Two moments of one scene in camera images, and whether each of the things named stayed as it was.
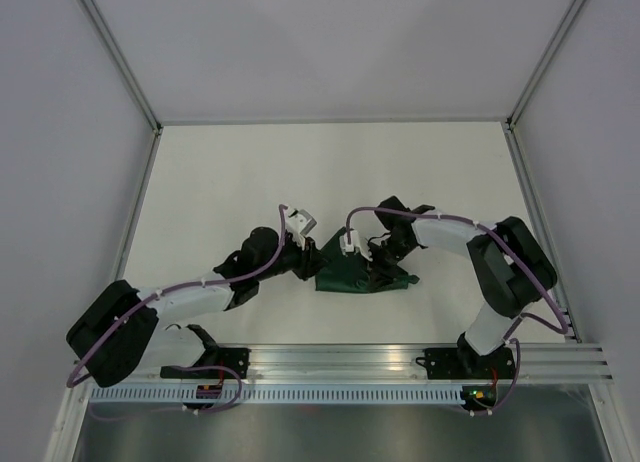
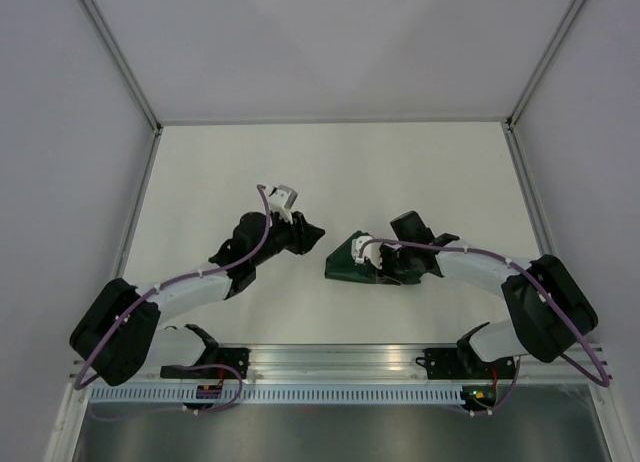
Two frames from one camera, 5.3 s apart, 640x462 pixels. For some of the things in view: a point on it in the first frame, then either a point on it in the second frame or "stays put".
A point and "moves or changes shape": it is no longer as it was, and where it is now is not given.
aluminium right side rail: x=538 y=224 stays put
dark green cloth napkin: x=348 y=272 moves or changes shape
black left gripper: x=311 y=260 → x=304 y=235
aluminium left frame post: x=107 y=39 stays put
